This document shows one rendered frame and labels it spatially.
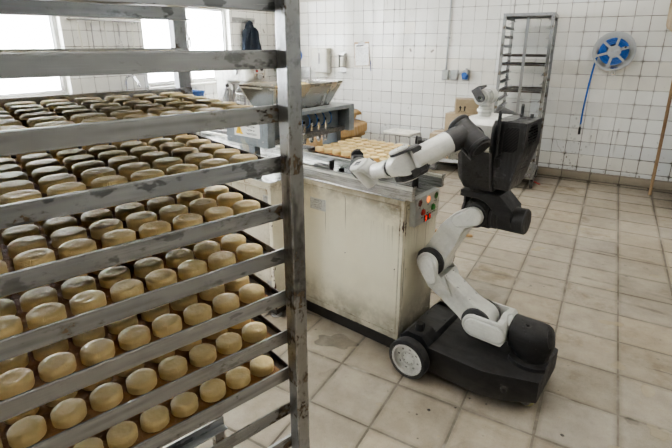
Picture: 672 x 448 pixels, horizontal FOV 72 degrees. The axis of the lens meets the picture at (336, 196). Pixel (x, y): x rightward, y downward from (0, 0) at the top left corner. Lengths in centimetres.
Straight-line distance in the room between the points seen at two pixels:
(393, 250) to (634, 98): 424
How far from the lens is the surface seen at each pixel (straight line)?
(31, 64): 68
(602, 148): 610
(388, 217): 222
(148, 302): 80
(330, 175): 239
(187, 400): 100
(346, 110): 285
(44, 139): 69
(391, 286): 235
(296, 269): 89
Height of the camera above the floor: 153
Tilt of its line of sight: 18 degrees down
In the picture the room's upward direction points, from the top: straight up
